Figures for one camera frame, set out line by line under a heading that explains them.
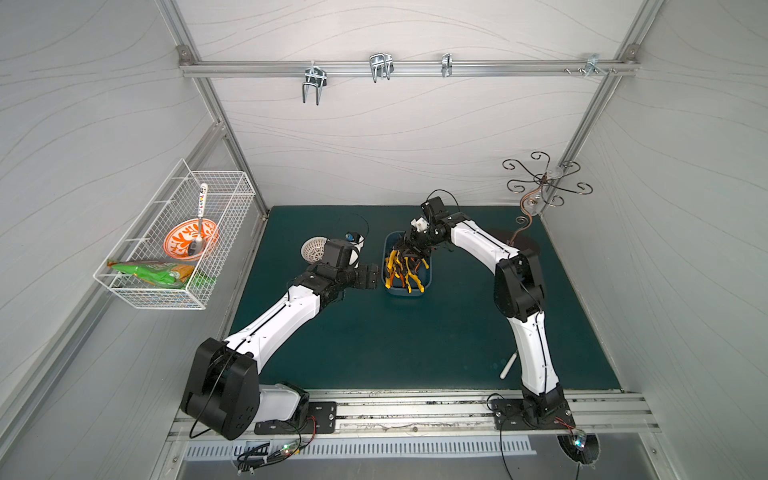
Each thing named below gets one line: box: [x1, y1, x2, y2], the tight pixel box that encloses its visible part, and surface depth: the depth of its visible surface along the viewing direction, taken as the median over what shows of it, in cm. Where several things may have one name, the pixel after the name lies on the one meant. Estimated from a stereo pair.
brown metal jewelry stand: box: [502, 151, 594, 245], surface depth 90 cm
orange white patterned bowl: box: [163, 218, 219, 261], surface depth 68 cm
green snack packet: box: [107, 260, 195, 289], surface depth 56 cm
